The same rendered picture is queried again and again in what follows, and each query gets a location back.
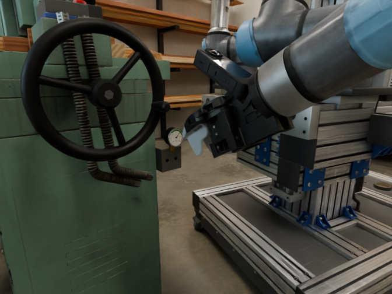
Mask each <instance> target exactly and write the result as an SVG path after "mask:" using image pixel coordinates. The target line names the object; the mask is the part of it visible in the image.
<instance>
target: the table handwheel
mask: <svg viewBox="0 0 392 294"><path fill-rule="evenodd" d="M89 33H95V34H103V35H107V36H110V37H114V38H115V39H117V40H120V41H122V42H123V43H125V44H126V45H127V46H129V47H130V48H131V49H133V50H134V51H135V52H134V53H133V55H132V56H131V57H130V59H129V60H128V61H127V62H126V63H125V65H124V66H123V67H122V68H121V69H120V70H119V71H118V72H117V73H116V75H115V76H114V77H113V78H112V79H111V80H109V79H98V80H94V81H93V82H92V83H90V84H89V85H81V84H78V83H72V82H67V81H64V80H60V79H55V78H52V77H49V76H44V75H41V72H42V69H43V66H44V64H45V62H46V60H47V58H48V57H49V55H50V54H51V53H52V51H53V50H54V49H55V48H56V47H57V46H59V45H60V44H61V43H62V42H64V41H65V40H67V39H70V38H71V37H74V36H77V35H81V34H89ZM139 59H141V60H142V62H143V63H144V65H145V66H146V68H147V71H148V74H149V76H150V80H151V84H152V94H153V96H152V102H159V101H164V86H163V79H162V74H161V72H160V69H159V66H158V63H157V62H156V60H155V58H154V56H153V54H152V53H151V51H150V50H149V48H148V47H147V46H146V45H145V44H144V42H143V41H142V40H141V39H140V38H138V37H137V36H136V35H135V34H134V33H132V32H131V31H129V30H128V29H126V28H124V27H123V26H121V25H119V24H116V23H114V22H111V21H109V20H105V19H100V18H95V17H79V18H74V19H69V20H66V21H63V22H61V23H59V24H56V25H55V26H53V27H51V28H50V29H48V30H47V31H45V32H44V33H43V34H42V35H41V36H40V37H39V38H38V39H37V40H36V41H35V42H34V44H33V45H32V47H31V48H30V50H29V52H28V53H27V55H26V58H25V60H24V63H23V67H22V72H21V77H20V92H21V97H22V102H23V106H24V109H25V111H26V114H27V116H28V118H29V120H30V122H31V124H32V125H33V127H34V128H35V130H36V131H37V132H38V133H39V134H40V136H41V137H42V138H43V139H44V140H45V141H46V142H48V143H49V144H50V145H51V146H52V147H54V148H55V149H57V150H58V151H60V152H62V153H64V154H66V155H68V156H71V157H73V158H76V159H80V160H85V161H91V162H104V161H109V160H114V159H118V158H121V157H123V156H126V155H128V154H130V153H132V152H133V151H135V150H137V149H138V148H139V147H140V146H142V145H143V144H144V143H145V142H146V141H147V140H148V138H149V137H150V136H151V135H152V133H153V132H154V130H155V128H156V127H157V125H158V122H159V120H160V117H161V115H162V112H160V111H157V110H155V109H153V108H152V107H151V110H150V113H149V116H148V119H147V121H146V123H145V124H144V125H143V127H142V128H141V130H140V131H139V132H138V133H137V134H136V135H135V136H134V137H133V138H131V139H130V140H129V141H127V142H126V141H125V138H124V136H123V133H122V130H121V128H120V125H119V122H118V119H117V115H116V112H115V109H114V108H115V107H117V106H118V105H119V103H120V102H121V99H122V92H121V89H120V87H119V85H118V84H119V83H120V82H121V81H122V80H123V78H124V77H125V75H126V74H127V73H128V72H129V71H130V69H131V68H132V67H133V66H134V65H135V64H136V63H137V61H138V60H139ZM40 84H41V85H46V86H51V87H55V88H60V89H66V90H70V91H73V92H78V93H82V94H84V96H85V98H84V99H85V100H89V101H90V102H91V103H92V104H93V105H94V106H96V107H99V108H102V109H106V112H107V115H108V117H109V119H110V122H111V124H112V127H113V130H114V133H115V135H116V138H117V141H118V144H119V145H118V146H115V147H112V148H105V149H95V148H87V147H84V146H81V145H78V144H76V143H74V142H72V141H70V140H69V139H67V138H66V137H64V136H63V135H62V134H60V133H59V132H58V131H57V130H56V129H55V127H54V126H53V125H52V123H51V122H50V121H49V119H48V117H47V115H46V113H45V111H44V109H43V106H42V103H41V99H40Z"/></svg>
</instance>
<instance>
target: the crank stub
mask: <svg viewBox="0 0 392 294"><path fill-rule="evenodd" d="M151 107H152V108H153V109H155V110H157V111H160V112H164V113H166V112H168V111H169V110H170V104H169V103H168V102H166V101H156V102H153V103H152V104H151Z"/></svg>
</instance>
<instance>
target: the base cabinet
mask: <svg viewBox="0 0 392 294"><path fill-rule="evenodd" d="M145 123H146V122H138V123H132V124H121V125H120V128H121V130H122V133H123V136H124V138H125V141H126V142H127V141H129V140H130V139H131V138H133V137H134V136H135V135H136V134H137V133H138V132H139V131H140V130H141V128H142V127H143V126H144V124H145ZM117 161H118V164H119V165H120V166H122V167H127V168H130V169H135V170H136V169H137V170H141V171H145V172H151V173H153V180H151V181H146V180H142V179H140V180H141V181H142V183H141V186H140V187H138V188H136V187H131V186H128V185H122V184H116V183H109V182H106V181H100V180H97V179H94V177H92V176H91V175H90V174H89V171H88V168H87V167H88V166H87V163H86V161H85V160H80V159H76V158H74V157H71V156H68V155H66V154H64V153H62V152H60V151H58V150H57V149H55V148H54V147H52V146H51V145H50V144H49V143H48V142H46V141H45V140H44V139H43V138H42V137H41V136H40V134H35V135H25V136H15V137H9V138H0V240H1V244H2V247H1V251H2V255H4V257H5V262H6V266H7V270H8V274H9V279H10V284H11V287H12V292H13V294H162V285H161V271H160V244H159V218H158V191H157V177H156V151H155V131H154V132H153V133H152V135H151V136H150V137H149V138H148V140H147V141H146V142H145V143H144V144H143V145H142V146H140V147H139V148H138V149H137V150H135V151H133V152H132V153H130V154H128V155H126V156H123V157H121V158H118V159H117Z"/></svg>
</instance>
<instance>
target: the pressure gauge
mask: <svg viewBox="0 0 392 294"><path fill-rule="evenodd" d="M176 137H177V138H176ZM183 140H184V139H183V131H182V130H181V129H180V128H175V127H170V128H168V129H167V130H166V131H165V133H164V141H165V143H167V144H168V145H169V148H170V151H174V147H178V146H180V145H181V144H182V142H183Z"/></svg>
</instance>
